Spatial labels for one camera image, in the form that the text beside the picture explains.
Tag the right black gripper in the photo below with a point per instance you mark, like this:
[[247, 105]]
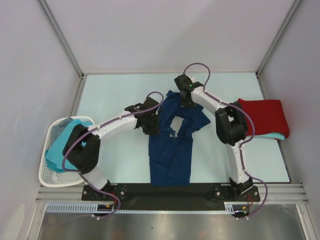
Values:
[[185, 104]]

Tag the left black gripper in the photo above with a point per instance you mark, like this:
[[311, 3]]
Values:
[[154, 130]]

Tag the navy blue t shirt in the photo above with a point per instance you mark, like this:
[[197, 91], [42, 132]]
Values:
[[170, 151]]

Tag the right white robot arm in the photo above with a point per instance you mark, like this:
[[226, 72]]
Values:
[[230, 125]]

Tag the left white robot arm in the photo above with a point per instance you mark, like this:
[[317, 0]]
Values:
[[83, 146]]

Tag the folded red t shirt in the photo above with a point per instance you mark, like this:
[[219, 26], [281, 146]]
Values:
[[267, 116]]

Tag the grey shirt in basket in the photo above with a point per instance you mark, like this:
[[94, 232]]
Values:
[[58, 129]]

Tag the turquoise t shirt in basket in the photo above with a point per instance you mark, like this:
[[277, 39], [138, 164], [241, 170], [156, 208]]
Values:
[[54, 156]]

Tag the folded light blue t shirt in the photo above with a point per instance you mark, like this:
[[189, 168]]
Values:
[[273, 135]]

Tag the white laundry basket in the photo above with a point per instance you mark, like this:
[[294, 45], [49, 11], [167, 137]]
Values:
[[50, 178]]

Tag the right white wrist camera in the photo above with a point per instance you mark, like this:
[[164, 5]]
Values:
[[192, 78]]

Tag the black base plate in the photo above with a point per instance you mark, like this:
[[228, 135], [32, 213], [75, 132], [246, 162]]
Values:
[[192, 197]]

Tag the light blue cable duct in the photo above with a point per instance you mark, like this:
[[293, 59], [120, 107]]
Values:
[[89, 208]]

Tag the aluminium frame rail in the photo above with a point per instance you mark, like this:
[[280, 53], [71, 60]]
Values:
[[278, 193]]

